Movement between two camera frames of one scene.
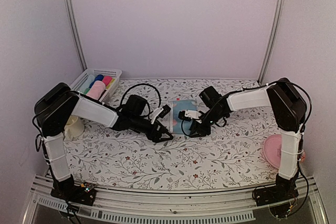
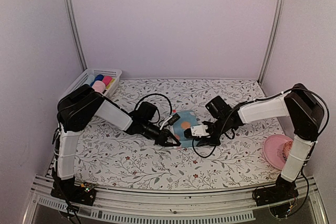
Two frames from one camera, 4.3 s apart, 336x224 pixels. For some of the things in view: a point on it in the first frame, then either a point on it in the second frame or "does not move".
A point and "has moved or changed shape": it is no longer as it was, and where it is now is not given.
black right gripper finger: [198, 132] to [211, 141]
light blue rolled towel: [90, 79] does not move
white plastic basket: [104, 95] does not move
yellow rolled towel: [110, 83] does not move
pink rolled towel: [106, 80] does not move
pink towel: [97, 88] does not move
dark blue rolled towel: [99, 77] does not move
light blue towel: [181, 105] has moved or changed shape
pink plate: [272, 150] does not move
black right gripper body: [214, 116] to [221, 126]
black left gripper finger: [165, 130] to [177, 142]
